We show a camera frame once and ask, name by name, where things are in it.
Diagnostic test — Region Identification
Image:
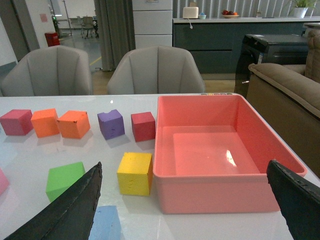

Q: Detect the purple foam block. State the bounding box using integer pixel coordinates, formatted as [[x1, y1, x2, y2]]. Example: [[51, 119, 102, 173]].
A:
[[97, 109, 125, 140]]

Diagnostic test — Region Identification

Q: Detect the fruit plate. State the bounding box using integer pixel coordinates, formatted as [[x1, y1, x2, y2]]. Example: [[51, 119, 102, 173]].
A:
[[221, 9, 239, 19]]

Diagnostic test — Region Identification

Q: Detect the magenta foam block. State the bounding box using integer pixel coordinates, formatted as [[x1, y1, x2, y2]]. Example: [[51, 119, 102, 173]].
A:
[[0, 109, 34, 136]]

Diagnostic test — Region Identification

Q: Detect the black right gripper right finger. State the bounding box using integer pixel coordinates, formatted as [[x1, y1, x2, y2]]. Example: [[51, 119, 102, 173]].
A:
[[266, 160, 320, 240]]

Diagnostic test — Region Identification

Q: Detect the tan sofa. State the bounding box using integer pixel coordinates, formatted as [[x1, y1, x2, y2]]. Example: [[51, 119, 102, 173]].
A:
[[246, 29, 320, 176]]

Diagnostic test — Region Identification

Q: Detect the white drawer cabinet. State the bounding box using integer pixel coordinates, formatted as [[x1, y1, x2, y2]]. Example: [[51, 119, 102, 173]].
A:
[[132, 0, 173, 49]]

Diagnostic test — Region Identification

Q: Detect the grey chair right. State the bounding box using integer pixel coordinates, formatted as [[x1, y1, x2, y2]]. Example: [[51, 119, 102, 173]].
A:
[[107, 45, 205, 95]]

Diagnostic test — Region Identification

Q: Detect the grey chair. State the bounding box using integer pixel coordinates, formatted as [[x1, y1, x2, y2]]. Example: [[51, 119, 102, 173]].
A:
[[0, 45, 93, 97], [107, 45, 205, 95]]

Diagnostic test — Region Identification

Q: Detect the orange foam block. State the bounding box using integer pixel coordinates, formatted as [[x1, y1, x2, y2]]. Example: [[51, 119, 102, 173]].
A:
[[31, 108, 60, 138], [57, 110, 91, 139]]

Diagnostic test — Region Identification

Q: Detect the white toaster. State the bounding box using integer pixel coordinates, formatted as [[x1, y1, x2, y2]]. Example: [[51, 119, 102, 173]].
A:
[[182, 6, 199, 19]]

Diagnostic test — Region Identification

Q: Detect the dark red foam block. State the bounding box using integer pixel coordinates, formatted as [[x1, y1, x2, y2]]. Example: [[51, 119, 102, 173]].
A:
[[131, 111, 156, 142]]

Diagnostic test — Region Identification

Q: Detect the yellow foam block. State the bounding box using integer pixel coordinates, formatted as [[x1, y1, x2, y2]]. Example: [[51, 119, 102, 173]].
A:
[[117, 152, 153, 196]]

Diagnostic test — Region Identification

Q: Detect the green foam block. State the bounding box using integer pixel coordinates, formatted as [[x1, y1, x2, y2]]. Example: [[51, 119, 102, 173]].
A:
[[45, 161, 86, 202]]

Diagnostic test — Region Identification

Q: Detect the dark grey counter cabinet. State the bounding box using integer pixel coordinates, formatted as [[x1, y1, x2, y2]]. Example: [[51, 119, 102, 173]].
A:
[[172, 16, 320, 75]]

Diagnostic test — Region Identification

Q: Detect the orange foam block right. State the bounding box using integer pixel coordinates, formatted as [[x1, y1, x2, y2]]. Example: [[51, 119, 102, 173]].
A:
[[57, 110, 91, 139]]

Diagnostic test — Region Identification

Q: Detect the orange foam block left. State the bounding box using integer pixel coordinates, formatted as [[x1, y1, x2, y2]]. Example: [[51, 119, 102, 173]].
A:
[[31, 108, 60, 138]]

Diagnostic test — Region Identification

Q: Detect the potted plant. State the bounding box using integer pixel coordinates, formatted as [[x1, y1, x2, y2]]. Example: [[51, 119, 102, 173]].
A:
[[286, 0, 318, 18]]

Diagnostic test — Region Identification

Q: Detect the red box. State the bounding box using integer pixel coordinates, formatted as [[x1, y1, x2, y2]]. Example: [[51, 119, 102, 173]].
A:
[[44, 32, 60, 47]]

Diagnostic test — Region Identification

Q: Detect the black appliance box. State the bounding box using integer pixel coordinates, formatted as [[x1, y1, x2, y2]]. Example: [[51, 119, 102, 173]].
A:
[[234, 34, 309, 97]]

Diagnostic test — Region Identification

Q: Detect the small blue bowl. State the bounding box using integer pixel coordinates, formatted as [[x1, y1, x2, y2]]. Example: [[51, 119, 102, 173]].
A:
[[198, 12, 207, 20]]

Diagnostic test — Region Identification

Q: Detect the grey chair left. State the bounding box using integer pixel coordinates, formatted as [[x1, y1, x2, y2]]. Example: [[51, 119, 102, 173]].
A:
[[0, 45, 93, 97]]

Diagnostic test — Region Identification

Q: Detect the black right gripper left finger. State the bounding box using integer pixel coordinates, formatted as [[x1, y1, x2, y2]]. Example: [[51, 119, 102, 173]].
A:
[[6, 162, 103, 240]]

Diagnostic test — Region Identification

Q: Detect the pink plastic bin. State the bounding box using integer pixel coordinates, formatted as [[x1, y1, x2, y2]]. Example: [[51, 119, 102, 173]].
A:
[[153, 94, 307, 214]]

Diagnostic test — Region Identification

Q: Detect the pink foam block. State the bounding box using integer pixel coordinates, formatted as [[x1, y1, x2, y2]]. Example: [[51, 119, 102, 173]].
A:
[[0, 168, 10, 195]]

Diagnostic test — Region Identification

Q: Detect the light blue foam block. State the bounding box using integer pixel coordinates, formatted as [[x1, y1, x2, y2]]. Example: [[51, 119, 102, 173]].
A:
[[88, 205, 122, 240]]

